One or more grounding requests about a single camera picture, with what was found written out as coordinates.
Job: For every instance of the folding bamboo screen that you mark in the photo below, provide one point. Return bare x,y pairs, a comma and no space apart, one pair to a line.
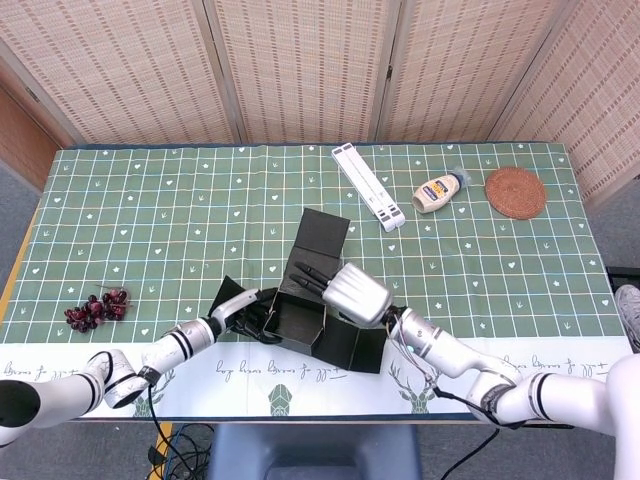
300,65

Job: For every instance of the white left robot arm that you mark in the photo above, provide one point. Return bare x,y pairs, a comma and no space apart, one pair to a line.
60,395

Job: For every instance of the black flat floor object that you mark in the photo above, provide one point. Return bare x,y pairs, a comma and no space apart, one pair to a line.
625,273

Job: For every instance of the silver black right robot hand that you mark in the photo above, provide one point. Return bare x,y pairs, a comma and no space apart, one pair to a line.
357,295

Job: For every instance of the white folding plastic stand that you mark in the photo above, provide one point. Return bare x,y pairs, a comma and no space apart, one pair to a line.
367,187

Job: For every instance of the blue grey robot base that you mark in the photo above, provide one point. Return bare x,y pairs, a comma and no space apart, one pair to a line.
310,450

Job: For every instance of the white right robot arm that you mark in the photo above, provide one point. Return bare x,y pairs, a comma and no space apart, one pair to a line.
565,400

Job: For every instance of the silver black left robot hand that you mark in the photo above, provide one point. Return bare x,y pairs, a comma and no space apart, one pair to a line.
232,307

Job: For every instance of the grey sneaker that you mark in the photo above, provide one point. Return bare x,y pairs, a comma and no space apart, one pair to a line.
629,312

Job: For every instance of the round woven rattan coaster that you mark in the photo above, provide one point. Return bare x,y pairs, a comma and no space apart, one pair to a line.
515,192

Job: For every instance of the brown wooden door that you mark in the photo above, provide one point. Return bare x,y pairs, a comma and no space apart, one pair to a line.
20,145

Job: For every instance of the dark red grape bunch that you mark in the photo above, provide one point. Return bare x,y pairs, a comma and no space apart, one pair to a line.
85,315

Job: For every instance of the mayonnaise squeeze bottle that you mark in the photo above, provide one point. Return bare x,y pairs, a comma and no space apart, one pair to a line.
435,192

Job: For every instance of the green checked tablecloth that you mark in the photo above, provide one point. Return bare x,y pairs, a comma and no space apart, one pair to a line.
150,225

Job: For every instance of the black foldable cardboard box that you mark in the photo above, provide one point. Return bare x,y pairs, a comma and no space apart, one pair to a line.
320,235

